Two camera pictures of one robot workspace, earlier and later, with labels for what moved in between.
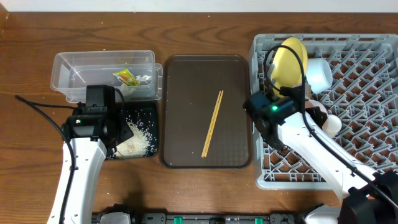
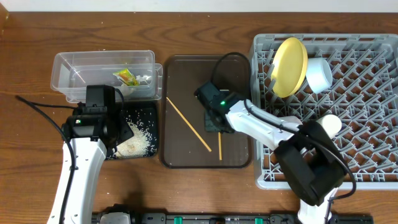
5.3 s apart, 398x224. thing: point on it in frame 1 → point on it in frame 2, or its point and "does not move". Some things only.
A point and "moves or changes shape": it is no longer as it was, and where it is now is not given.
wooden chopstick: x=214 y=124 → x=220 y=146
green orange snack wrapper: x=125 y=76 does not move
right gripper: x=316 y=116 → x=209 y=126
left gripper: x=127 y=132 does not move
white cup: x=333 y=126 does not move
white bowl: x=319 y=74 does not move
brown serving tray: x=190 y=88 does not move
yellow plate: x=286 y=68 does not move
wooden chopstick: x=211 y=125 moves or changes shape
